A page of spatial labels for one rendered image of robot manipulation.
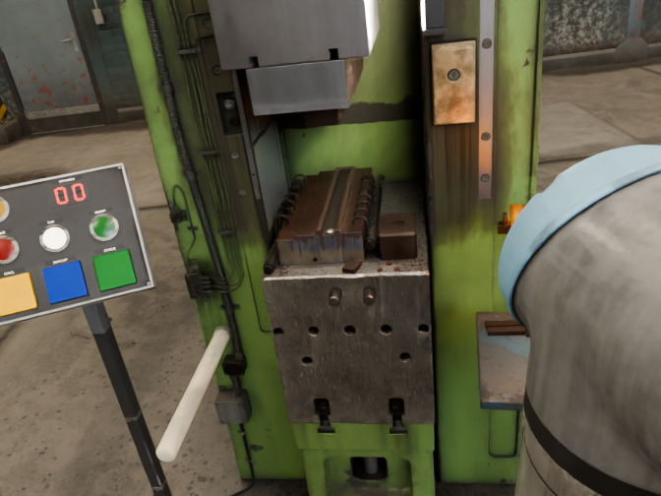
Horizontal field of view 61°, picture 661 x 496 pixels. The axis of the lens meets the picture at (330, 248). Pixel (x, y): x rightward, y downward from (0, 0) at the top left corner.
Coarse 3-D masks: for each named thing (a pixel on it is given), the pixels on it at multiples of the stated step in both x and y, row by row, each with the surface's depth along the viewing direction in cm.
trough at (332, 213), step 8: (344, 176) 159; (336, 184) 154; (344, 184) 154; (336, 192) 150; (344, 192) 149; (336, 200) 145; (328, 208) 138; (336, 208) 140; (328, 216) 136; (336, 216) 136; (328, 224) 132; (328, 232) 128
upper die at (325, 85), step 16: (256, 64) 115; (304, 64) 110; (320, 64) 109; (336, 64) 109; (352, 64) 123; (256, 80) 112; (272, 80) 112; (288, 80) 111; (304, 80) 111; (320, 80) 111; (336, 80) 110; (352, 80) 121; (256, 96) 114; (272, 96) 113; (288, 96) 113; (304, 96) 113; (320, 96) 112; (336, 96) 112; (352, 96) 120; (256, 112) 115; (272, 112) 115; (288, 112) 115
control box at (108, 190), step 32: (0, 192) 116; (32, 192) 117; (96, 192) 120; (128, 192) 121; (0, 224) 115; (32, 224) 117; (64, 224) 118; (128, 224) 121; (32, 256) 116; (64, 256) 117; (96, 288) 118; (128, 288) 119; (0, 320) 114
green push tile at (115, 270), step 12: (120, 252) 119; (96, 264) 118; (108, 264) 118; (120, 264) 119; (132, 264) 120; (96, 276) 118; (108, 276) 118; (120, 276) 119; (132, 276) 119; (108, 288) 118
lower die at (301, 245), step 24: (336, 168) 162; (360, 168) 162; (312, 192) 150; (288, 216) 141; (312, 216) 137; (288, 240) 129; (312, 240) 128; (336, 240) 127; (360, 240) 126; (288, 264) 132
